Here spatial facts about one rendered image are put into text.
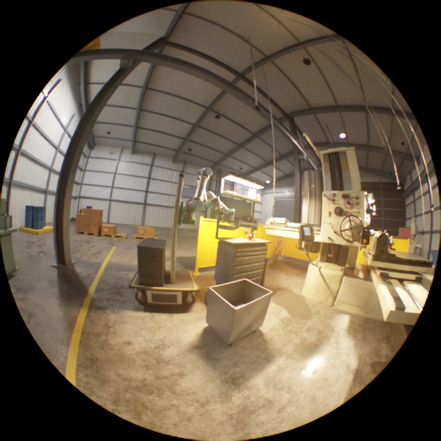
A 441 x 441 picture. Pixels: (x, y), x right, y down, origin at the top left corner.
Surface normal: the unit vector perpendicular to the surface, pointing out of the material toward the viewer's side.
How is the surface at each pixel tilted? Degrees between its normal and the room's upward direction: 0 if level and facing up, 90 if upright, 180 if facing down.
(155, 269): 90
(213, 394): 0
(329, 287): 90
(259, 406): 0
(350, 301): 90
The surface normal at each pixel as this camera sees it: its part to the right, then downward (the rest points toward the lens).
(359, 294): -0.82, -0.08
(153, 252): 0.34, 0.04
